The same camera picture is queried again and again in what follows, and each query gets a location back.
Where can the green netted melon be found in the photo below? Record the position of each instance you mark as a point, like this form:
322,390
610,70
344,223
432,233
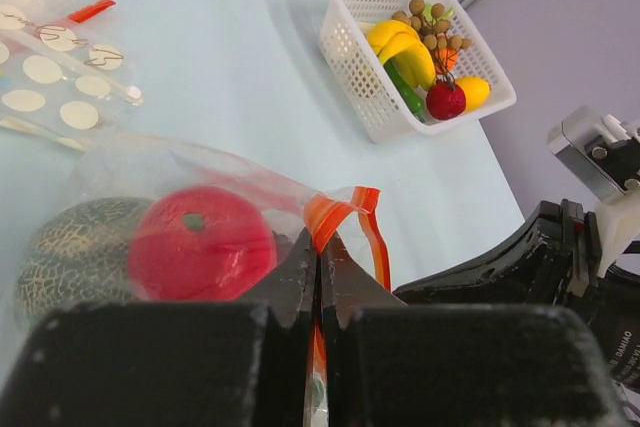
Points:
79,255

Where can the yellow banana bunch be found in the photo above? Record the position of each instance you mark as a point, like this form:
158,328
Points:
397,41

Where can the yellow lemon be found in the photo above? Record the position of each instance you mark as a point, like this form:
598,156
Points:
476,91

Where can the polka dot zip bags pile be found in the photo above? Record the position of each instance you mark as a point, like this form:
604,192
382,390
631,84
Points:
60,78

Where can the orange tangerine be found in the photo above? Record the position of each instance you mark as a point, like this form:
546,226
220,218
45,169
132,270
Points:
444,60

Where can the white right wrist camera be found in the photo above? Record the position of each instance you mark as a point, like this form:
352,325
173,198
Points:
603,153

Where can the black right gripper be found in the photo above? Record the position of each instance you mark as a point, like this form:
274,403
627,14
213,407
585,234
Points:
557,245

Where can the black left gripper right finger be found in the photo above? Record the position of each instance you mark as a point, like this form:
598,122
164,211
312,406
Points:
391,364

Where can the white plastic fruit basket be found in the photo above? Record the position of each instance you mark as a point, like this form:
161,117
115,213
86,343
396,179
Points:
369,89

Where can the small red tomato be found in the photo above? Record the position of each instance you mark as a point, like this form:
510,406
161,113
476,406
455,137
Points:
445,101

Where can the bright red apple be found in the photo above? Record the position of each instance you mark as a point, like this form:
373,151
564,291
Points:
200,243

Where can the clear zip bag red zipper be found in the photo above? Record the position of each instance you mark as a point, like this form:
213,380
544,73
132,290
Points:
152,168

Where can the green cucumber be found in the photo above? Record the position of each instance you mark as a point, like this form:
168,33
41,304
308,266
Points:
412,100

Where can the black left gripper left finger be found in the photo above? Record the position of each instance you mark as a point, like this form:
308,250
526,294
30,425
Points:
236,363

